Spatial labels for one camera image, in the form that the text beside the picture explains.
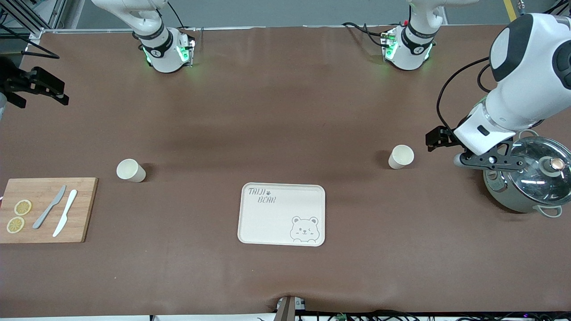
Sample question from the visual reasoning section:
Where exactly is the grey plastic knife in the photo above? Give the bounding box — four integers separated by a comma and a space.
33, 185, 67, 230

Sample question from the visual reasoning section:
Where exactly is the black base cable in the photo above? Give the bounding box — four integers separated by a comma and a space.
167, 1, 186, 28
341, 21, 389, 47

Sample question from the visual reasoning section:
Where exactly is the cream bear print tray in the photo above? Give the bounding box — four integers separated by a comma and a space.
237, 182, 326, 247

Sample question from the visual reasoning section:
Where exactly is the bamboo cutting board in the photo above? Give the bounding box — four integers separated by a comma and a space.
0, 177, 99, 244

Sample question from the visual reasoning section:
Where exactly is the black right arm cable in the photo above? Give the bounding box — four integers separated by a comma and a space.
0, 22, 60, 59

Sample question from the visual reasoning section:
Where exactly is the cream paper cup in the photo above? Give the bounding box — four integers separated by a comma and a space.
116, 159, 146, 183

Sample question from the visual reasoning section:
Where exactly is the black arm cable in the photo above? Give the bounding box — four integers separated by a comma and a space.
0, 22, 60, 59
436, 57, 491, 134

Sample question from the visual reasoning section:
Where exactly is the grey green cooking pot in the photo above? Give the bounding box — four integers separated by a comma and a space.
483, 129, 563, 218

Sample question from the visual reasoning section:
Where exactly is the aluminium frame profile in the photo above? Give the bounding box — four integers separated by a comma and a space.
0, 0, 67, 35

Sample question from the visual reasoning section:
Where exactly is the white plastic knife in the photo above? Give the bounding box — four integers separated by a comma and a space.
53, 189, 78, 238

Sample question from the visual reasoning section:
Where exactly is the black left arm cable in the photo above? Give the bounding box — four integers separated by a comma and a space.
436, 57, 491, 134

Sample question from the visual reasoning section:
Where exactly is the glass pot lid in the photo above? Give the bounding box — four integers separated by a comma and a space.
506, 136, 571, 206

